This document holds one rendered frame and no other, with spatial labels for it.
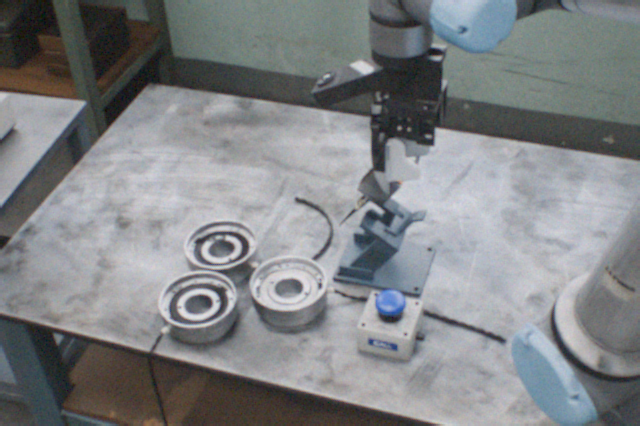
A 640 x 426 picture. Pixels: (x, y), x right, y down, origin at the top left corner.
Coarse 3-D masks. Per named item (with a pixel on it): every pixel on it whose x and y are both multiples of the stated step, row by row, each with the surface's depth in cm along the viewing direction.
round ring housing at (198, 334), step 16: (192, 272) 123; (208, 272) 123; (176, 288) 122; (160, 304) 118; (192, 304) 122; (208, 304) 122; (224, 320) 117; (176, 336) 117; (192, 336) 116; (208, 336) 117
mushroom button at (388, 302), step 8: (376, 296) 114; (384, 296) 113; (392, 296) 113; (400, 296) 113; (376, 304) 113; (384, 304) 112; (392, 304) 112; (400, 304) 112; (384, 312) 112; (392, 312) 112; (400, 312) 112
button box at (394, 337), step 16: (368, 304) 116; (416, 304) 116; (368, 320) 114; (384, 320) 113; (400, 320) 114; (416, 320) 114; (368, 336) 113; (384, 336) 112; (400, 336) 112; (416, 336) 115; (368, 352) 116; (384, 352) 114; (400, 352) 113
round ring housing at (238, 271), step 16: (208, 224) 131; (224, 224) 131; (240, 224) 130; (192, 240) 129; (256, 240) 127; (192, 256) 127; (208, 256) 127; (256, 256) 127; (224, 272) 124; (240, 272) 125
